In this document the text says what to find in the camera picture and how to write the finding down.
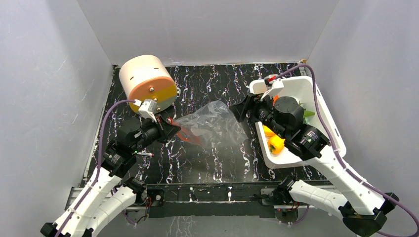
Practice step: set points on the yellow bell pepper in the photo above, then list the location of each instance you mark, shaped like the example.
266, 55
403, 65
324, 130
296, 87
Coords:
275, 144
268, 132

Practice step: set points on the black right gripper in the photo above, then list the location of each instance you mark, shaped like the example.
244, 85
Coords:
252, 106

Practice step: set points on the small pen on table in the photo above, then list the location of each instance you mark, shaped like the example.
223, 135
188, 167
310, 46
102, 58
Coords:
145, 154

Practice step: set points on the green leafy vegetable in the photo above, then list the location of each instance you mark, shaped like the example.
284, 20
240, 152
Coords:
307, 113

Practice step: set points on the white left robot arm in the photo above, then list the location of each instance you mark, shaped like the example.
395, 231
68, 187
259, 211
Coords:
91, 211

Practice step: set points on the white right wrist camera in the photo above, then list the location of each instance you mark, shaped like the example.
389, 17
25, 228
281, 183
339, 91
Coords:
274, 85

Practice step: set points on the cream orange cylinder container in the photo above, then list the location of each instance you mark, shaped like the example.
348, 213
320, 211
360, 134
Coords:
145, 77

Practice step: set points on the clear zip bag orange zipper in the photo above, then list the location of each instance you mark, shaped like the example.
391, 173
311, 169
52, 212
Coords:
211, 126

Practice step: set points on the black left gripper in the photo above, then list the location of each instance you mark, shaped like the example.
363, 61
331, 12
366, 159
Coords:
167, 130

